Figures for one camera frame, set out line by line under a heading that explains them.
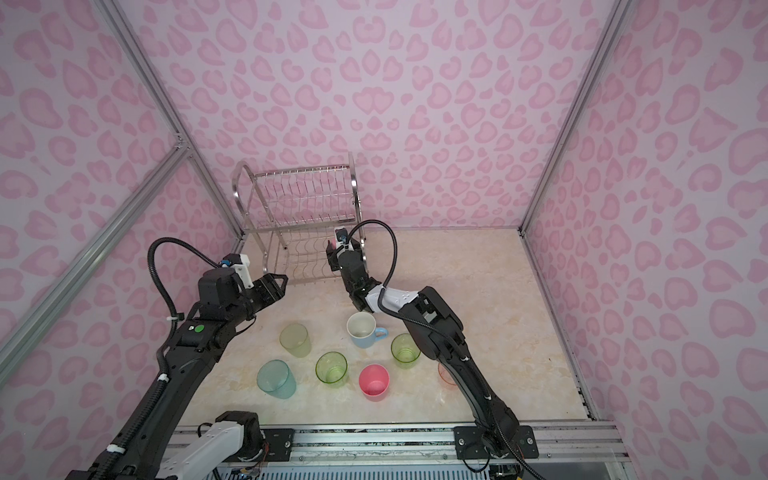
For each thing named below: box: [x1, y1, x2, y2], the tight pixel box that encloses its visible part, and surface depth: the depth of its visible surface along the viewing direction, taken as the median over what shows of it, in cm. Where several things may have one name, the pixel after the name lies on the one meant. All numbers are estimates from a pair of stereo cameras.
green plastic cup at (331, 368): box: [315, 351, 348, 387], surface depth 85 cm
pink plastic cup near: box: [359, 364, 391, 402], surface depth 81 cm
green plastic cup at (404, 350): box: [390, 333, 421, 369], surface depth 89 cm
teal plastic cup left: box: [257, 359, 297, 399], surface depth 78 cm
